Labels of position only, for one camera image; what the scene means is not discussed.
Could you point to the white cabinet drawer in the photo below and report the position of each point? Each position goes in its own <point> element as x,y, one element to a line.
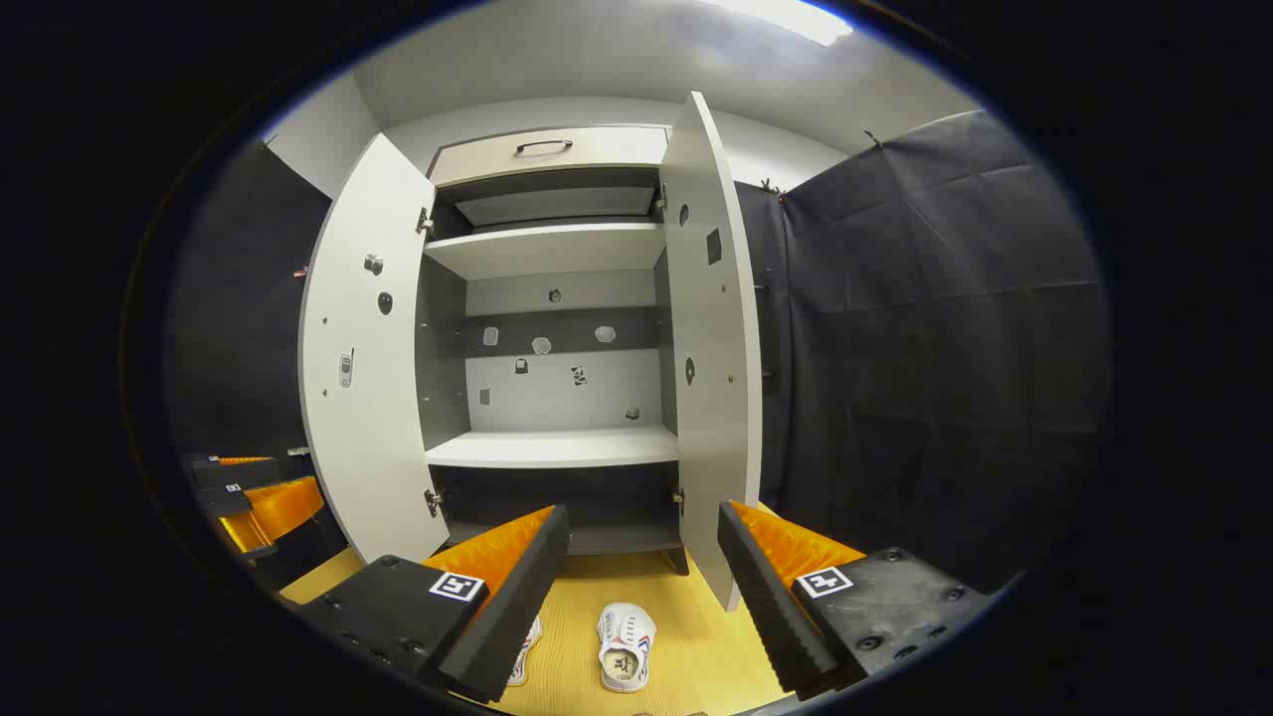
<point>617,149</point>

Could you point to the white shoe cabinet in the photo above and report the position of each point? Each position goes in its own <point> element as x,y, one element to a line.
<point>557,447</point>

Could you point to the white cabinet door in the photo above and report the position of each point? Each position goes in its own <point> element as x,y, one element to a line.
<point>368,418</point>
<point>716,447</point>

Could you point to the black backdrop cloth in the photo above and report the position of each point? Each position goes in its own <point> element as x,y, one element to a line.
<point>945,348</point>

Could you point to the black cloth clip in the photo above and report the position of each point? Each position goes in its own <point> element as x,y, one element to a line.
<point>873,139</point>
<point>773,189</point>

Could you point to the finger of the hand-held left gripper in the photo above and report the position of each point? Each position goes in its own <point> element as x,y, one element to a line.
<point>298,547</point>
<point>249,470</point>

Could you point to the white canvas shoe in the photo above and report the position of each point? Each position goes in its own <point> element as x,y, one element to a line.
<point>527,651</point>
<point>627,646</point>

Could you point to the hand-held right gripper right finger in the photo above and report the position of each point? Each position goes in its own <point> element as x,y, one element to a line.
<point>771,607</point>

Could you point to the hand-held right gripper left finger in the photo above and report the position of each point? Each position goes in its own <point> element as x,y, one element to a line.
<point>517,617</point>

